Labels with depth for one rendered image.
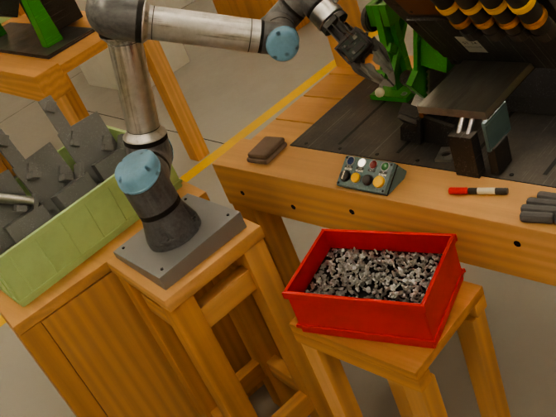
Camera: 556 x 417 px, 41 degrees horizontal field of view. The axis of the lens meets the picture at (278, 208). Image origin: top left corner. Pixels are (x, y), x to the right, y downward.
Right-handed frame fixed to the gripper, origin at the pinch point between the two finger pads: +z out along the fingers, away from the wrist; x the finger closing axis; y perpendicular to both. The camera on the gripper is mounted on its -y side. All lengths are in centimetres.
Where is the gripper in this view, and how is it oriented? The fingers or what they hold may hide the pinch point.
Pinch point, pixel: (390, 82)
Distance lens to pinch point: 178.8
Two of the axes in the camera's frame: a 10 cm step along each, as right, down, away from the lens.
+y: -3.5, 1.1, -9.3
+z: 6.5, 7.5, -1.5
